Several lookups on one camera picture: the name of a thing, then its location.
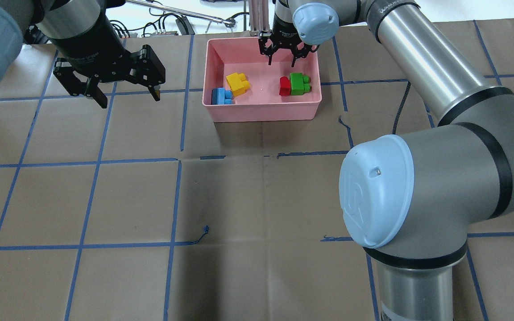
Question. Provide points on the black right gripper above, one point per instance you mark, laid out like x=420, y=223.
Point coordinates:
x=283, y=26

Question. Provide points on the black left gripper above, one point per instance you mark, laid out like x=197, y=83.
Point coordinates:
x=91, y=48

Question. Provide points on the green toy block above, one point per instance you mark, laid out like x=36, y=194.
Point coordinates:
x=300, y=83

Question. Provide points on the red toy block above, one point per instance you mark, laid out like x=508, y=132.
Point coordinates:
x=285, y=86

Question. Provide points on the yellow toy block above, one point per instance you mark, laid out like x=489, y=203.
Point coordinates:
x=238, y=83

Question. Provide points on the blue toy block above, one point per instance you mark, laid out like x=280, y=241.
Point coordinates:
x=220, y=95

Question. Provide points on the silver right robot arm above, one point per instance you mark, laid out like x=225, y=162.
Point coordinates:
x=408, y=200

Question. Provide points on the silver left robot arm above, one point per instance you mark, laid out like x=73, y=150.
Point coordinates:
x=56, y=19

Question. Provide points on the pink plastic box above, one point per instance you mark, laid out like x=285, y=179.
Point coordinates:
x=261, y=102

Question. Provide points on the metal rod with hook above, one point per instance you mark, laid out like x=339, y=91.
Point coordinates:
x=228, y=22

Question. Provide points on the brown paper table cover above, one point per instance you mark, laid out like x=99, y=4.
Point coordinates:
x=149, y=211

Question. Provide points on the aluminium frame post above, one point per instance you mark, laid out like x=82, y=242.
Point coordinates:
x=258, y=17

